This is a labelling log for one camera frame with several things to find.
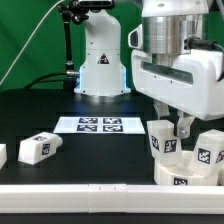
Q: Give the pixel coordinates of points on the white round stool seat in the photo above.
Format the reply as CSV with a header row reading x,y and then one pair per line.
x,y
180,174

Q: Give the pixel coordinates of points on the white marker sheet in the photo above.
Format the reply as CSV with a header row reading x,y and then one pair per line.
x,y
99,125

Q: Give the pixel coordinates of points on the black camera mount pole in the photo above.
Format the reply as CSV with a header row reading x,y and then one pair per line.
x,y
72,12

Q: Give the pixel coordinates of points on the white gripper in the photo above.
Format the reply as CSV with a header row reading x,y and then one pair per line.
x,y
191,85

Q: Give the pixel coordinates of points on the black camera on mount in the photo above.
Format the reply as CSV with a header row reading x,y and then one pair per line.
x,y
97,4

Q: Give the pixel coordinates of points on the white front rail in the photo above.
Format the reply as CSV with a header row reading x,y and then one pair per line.
x,y
121,198

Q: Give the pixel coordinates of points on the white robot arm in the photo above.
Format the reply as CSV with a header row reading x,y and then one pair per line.
x,y
171,62

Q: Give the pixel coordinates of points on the white left rail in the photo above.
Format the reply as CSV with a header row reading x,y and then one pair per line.
x,y
3,155

